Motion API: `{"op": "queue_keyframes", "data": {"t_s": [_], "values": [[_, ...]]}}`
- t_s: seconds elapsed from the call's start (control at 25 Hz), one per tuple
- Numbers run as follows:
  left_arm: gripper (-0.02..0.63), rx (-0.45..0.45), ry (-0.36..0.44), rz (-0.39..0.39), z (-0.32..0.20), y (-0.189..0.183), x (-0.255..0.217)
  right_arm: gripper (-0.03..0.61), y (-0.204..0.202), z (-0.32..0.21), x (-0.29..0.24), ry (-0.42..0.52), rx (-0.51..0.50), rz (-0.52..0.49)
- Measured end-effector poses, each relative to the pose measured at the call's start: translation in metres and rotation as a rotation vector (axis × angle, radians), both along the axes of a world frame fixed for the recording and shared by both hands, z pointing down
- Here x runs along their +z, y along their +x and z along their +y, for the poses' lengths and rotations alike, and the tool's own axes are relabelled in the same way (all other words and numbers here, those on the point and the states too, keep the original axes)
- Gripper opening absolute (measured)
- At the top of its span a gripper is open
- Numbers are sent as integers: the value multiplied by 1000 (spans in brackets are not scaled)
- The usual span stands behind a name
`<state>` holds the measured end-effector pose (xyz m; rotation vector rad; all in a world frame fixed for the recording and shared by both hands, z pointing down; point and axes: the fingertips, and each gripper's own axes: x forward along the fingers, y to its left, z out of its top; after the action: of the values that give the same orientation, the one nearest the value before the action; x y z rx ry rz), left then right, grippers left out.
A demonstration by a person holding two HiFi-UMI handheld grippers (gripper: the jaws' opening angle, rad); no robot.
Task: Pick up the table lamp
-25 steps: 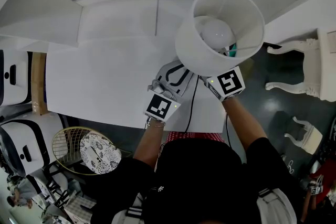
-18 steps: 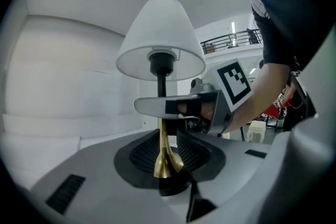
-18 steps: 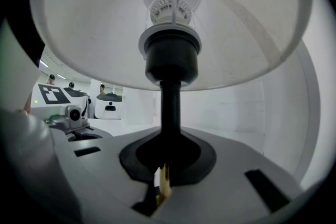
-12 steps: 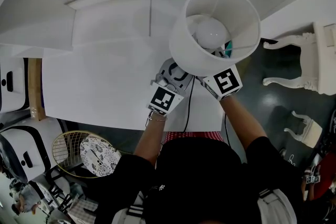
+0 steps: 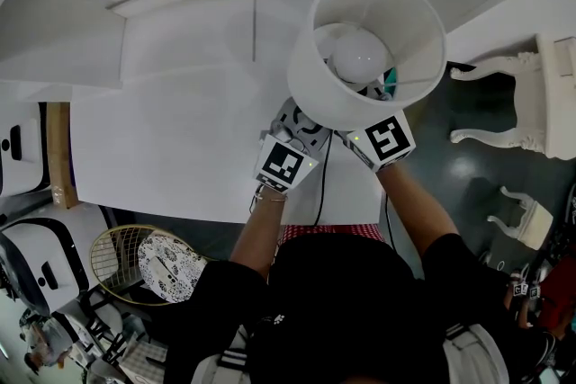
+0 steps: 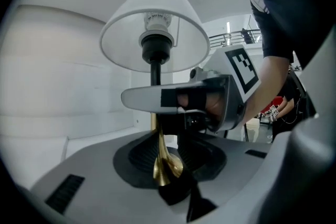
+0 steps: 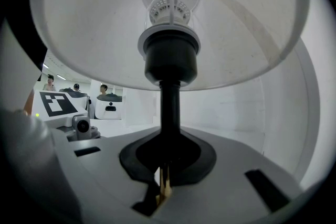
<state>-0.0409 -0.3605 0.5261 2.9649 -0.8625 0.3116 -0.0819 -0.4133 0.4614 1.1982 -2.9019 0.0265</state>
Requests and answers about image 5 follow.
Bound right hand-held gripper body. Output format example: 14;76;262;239
335;110;417;173

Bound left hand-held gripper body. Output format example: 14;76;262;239
252;121;320;194

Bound white table lamp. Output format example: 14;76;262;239
286;0;448;132

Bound person's right forearm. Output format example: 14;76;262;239
375;161;460;257

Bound person's left forearm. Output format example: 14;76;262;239
229;186;289;280

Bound white desk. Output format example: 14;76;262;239
69;0;384;226

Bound teal rolled yoga mat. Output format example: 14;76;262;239
384;67;401;101

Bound red checked garment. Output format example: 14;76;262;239
281;223;388;244

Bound floral round seat cushion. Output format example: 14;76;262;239
137;236;208;305

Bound person's black shirt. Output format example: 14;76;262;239
152;233;518;384

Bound white ornate dressing table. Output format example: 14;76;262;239
449;33;576;161

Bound white remote control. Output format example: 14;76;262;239
149;255;182;290

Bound white ornate stool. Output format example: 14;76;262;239
487;186;554;252

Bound brown cardboard box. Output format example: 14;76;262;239
46;102;80;210

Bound white and black appliance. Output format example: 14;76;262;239
0;103;50;197
0;204;107;316

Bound thin black cable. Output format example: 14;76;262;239
312;132;334;226

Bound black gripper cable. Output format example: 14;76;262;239
383;192;398;249

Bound gold wire chair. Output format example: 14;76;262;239
88;224;217;307

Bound white backpack straps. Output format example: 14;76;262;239
193;321;509;384

